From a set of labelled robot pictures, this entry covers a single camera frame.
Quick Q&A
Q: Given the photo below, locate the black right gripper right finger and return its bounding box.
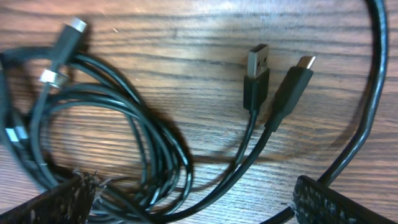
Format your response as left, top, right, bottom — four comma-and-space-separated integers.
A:
281, 175, 397, 224

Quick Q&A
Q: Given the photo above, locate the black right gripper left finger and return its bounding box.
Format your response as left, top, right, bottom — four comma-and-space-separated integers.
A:
1, 172, 100, 224

